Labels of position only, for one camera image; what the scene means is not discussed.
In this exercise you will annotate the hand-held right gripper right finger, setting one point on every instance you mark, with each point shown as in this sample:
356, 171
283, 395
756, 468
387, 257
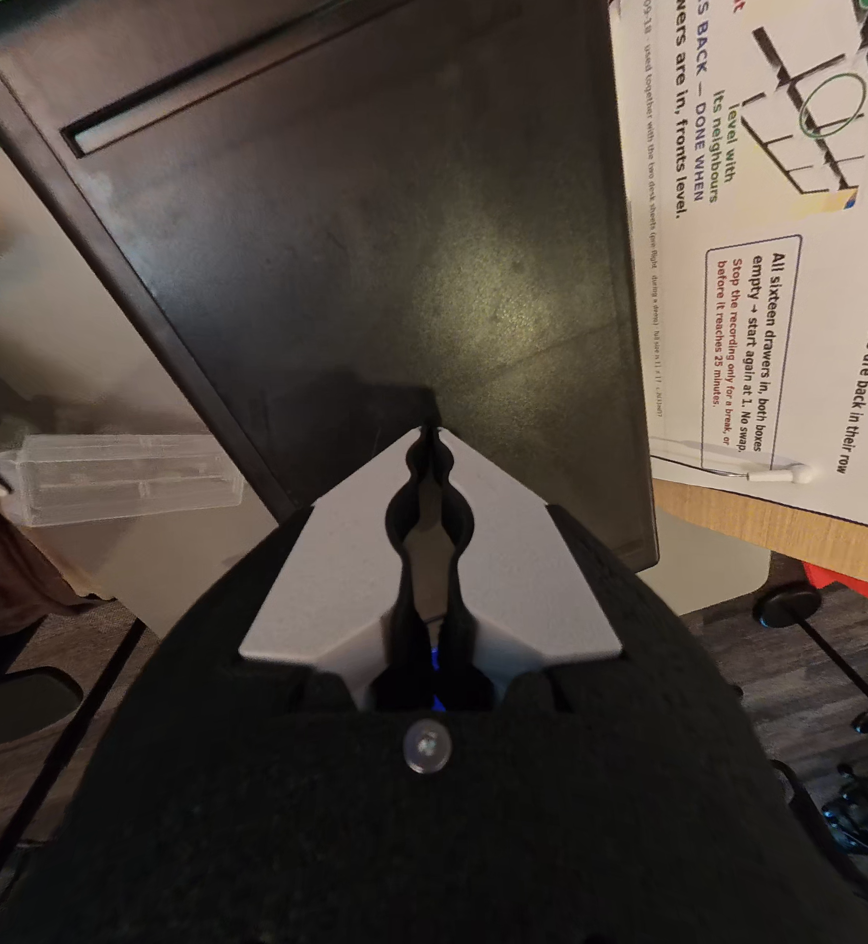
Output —
530, 582

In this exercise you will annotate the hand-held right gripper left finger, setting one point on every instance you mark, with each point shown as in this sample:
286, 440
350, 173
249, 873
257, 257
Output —
316, 582

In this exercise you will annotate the clear plastic drawer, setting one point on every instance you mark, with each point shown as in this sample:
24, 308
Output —
124, 479

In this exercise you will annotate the black drawer cabinet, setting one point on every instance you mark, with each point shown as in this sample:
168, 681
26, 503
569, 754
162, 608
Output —
331, 258

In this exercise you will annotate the person's brown clothing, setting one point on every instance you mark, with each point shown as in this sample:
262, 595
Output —
14, 553

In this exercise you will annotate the blue plastic bin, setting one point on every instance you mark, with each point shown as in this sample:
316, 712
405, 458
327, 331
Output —
436, 682

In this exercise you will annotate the black chair foot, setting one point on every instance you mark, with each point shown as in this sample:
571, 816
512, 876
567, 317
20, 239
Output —
14, 708

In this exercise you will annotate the round wooden table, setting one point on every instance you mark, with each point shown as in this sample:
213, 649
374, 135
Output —
773, 528

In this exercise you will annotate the black caster wheel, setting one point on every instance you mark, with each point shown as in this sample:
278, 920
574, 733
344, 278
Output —
788, 606

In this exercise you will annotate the orange safety vest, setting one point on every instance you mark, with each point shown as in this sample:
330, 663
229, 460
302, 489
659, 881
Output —
861, 586

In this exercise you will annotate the printed instruction sheet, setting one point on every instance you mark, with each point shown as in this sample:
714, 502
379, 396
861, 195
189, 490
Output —
773, 221

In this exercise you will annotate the black metal frame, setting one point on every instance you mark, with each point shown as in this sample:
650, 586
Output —
109, 671

